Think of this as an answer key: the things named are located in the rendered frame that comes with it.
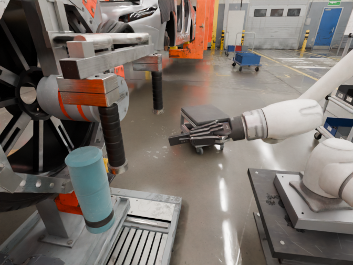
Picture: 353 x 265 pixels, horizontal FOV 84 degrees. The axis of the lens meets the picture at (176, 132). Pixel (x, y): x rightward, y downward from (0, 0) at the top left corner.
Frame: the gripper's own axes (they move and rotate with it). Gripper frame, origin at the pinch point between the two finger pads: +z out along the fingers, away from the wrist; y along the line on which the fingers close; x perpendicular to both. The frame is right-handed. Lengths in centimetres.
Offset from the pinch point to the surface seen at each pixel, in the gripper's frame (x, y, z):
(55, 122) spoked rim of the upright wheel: -15.5, 1.4, 38.3
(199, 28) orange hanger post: -31, -357, -16
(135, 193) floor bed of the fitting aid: 52, -35, 47
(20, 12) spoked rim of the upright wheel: -48, -7, 37
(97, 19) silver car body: -52, -83, 48
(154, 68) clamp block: -22.6, -8.8, 3.1
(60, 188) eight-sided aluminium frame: -1.4, 18.1, 32.7
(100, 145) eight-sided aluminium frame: -0.6, -5.8, 32.4
